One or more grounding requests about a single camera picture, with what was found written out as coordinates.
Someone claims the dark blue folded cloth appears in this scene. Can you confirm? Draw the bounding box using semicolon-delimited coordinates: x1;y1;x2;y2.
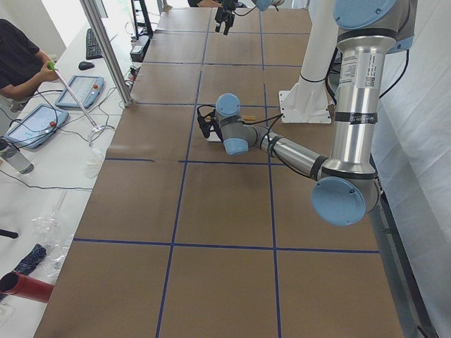
14;244;47;275

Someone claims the teach pendant tablet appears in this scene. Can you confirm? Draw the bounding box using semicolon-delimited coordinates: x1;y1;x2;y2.
55;75;104;110
4;104;69;149

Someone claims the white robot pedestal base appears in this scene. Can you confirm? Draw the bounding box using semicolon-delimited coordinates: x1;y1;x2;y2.
279;1;338;124

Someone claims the black keyboard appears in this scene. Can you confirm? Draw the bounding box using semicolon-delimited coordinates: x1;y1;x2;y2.
85;28;102;60

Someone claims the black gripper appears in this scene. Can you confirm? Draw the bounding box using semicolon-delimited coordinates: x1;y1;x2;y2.
215;0;236;35
197;105;216;138

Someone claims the purple towel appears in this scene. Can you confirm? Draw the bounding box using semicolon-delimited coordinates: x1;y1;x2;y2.
213;121;223;142

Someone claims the black computer mouse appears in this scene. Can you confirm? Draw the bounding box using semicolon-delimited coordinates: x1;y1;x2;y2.
78;61;95;70

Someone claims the grabber stick green handle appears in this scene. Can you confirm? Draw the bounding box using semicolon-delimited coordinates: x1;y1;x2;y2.
47;61;107;133

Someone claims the lower teach pendant tablet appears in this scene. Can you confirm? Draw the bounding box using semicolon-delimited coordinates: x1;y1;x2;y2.
4;104;69;149

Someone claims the clear plastic wrap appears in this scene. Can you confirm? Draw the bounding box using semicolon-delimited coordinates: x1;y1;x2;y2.
32;190;76;284

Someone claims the red cylinder tube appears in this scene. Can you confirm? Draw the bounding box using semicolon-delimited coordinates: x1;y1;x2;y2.
1;271;54;303

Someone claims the upper teach pendant tablet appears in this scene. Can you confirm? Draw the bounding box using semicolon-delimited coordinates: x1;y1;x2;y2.
55;75;104;110

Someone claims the person in black shirt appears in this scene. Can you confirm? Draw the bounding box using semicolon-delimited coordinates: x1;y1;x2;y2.
1;19;58;101

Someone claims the aluminium frame post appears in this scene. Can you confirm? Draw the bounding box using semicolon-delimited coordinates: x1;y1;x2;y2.
80;0;132;107

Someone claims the clear water bottle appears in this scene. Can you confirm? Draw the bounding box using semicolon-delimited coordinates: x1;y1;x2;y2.
0;138;34;174

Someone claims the wooden rack rod near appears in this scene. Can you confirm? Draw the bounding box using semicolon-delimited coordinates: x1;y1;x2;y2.
242;115;257;122

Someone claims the white towel rack base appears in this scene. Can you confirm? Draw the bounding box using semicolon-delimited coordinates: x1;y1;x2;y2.
206;131;221;142

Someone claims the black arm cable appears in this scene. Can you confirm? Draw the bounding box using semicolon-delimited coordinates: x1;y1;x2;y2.
242;45;412;177

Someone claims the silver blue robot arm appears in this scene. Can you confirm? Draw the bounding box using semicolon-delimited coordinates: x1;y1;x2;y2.
197;1;417;226
214;0;285;35

